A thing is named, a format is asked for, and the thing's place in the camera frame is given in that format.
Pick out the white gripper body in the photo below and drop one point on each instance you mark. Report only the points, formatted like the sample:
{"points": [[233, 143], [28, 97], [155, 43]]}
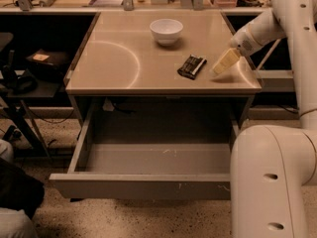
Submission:
{"points": [[245, 43]]}

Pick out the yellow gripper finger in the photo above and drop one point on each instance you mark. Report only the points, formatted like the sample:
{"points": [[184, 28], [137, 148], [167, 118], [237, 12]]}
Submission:
{"points": [[225, 61]]}

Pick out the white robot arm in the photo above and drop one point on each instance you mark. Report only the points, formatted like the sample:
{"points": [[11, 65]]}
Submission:
{"points": [[270, 164]]}

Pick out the grey drawer cabinet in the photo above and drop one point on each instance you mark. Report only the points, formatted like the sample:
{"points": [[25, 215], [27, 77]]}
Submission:
{"points": [[120, 57]]}

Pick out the grey open top drawer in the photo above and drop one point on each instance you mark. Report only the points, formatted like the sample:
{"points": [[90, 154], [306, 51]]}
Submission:
{"points": [[159, 151]]}

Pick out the white ceramic bowl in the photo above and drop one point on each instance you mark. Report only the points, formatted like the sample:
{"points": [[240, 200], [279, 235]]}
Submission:
{"points": [[166, 32]]}

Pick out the black box with label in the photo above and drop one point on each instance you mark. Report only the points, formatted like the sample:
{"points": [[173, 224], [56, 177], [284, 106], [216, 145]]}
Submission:
{"points": [[48, 66]]}

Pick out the black headphones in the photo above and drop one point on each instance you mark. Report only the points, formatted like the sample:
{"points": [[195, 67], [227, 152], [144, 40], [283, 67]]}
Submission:
{"points": [[18, 84]]}

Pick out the black side stand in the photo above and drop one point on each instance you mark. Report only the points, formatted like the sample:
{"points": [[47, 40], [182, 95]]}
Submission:
{"points": [[18, 111]]}

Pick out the person's dark clothed leg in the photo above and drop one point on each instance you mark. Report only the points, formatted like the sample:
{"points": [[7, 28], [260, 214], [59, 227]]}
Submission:
{"points": [[20, 196]]}

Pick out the white handled stick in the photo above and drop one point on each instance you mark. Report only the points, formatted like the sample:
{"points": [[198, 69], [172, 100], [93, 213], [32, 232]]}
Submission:
{"points": [[268, 54]]}

